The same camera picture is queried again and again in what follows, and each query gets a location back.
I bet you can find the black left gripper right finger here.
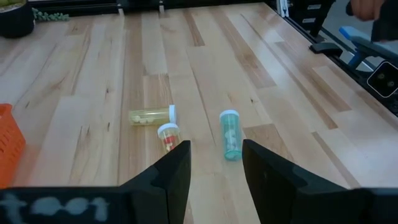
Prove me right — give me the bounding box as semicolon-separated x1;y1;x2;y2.
242;139;361;224

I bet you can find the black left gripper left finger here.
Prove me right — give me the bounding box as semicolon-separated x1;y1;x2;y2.
119;139;192;224

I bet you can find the red pill bottle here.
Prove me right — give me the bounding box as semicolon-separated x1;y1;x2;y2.
157;123;182;153

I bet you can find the yellow pill bottle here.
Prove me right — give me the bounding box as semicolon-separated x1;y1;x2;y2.
129;105;177;127

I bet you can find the teal pill bottle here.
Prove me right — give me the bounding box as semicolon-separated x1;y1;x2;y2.
219;109;243;162

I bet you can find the person's forearm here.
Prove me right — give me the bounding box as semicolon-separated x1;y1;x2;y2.
371;0;398;43

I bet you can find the orange plastic basket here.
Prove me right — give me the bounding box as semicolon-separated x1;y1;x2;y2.
0;103;27;189

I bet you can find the black table clamp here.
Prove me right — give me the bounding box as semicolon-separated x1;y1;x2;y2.
309;42;343;58

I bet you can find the blue chair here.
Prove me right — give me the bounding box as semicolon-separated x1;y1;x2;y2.
338;26;398;70

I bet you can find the black box with white labels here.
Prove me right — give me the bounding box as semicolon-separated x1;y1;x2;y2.
289;0;336;37

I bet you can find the person's hand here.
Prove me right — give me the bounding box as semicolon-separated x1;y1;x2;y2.
349;0;386;22

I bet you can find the trailing green succulent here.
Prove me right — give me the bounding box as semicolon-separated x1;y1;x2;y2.
32;7;71;22

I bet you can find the black plant pot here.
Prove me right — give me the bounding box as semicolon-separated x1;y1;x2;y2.
0;1;35;39

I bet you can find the green yellow succulent plant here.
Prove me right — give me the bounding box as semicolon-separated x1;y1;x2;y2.
0;0;26;9

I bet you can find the black table frame rail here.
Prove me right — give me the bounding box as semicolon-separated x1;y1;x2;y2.
273;0;398;118
29;0;276;17

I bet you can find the black table-level camera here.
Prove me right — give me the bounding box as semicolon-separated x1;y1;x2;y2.
366;60;398;99

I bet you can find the white frame bracket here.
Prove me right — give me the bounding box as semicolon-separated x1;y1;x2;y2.
277;0;290;18

